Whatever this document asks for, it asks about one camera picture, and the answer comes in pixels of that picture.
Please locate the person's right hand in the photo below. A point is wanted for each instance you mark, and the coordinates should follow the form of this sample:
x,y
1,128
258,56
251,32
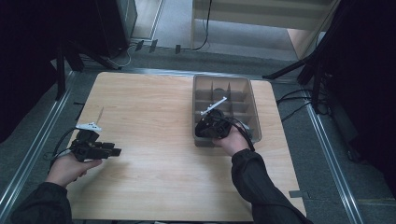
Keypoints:
x,y
233,143

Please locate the grey divided storage box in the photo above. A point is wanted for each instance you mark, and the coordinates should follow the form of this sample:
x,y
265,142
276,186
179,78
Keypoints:
x,y
246,90

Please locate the grey tape strip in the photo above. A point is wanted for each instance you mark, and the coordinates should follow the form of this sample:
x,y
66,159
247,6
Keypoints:
x,y
297,194

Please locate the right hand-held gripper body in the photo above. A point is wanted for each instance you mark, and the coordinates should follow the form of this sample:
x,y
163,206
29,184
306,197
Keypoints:
x,y
222,126

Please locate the dark cabinet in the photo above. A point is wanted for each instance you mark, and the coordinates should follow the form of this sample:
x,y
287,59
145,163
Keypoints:
x,y
115,25

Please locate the metal floor rail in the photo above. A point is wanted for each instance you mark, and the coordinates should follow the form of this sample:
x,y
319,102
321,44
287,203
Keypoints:
x,y
333,161
34,146

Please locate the black metal stand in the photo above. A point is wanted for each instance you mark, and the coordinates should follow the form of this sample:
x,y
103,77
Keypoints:
x,y
60,77
316,71

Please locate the person's left hand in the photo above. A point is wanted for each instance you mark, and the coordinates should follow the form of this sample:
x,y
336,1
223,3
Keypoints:
x,y
65,171

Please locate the light wooden shelf unit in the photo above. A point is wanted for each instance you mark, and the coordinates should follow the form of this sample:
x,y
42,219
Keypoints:
x,y
249,15

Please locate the dark sock in box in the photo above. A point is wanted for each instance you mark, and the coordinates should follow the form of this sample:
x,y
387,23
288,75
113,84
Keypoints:
x,y
219,90

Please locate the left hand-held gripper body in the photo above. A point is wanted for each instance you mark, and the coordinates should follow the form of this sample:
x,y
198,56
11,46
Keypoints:
x,y
82,149

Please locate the small dark floor bracket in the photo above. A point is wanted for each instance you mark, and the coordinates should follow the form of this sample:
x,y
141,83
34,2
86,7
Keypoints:
x,y
153,45
177,49
139,45

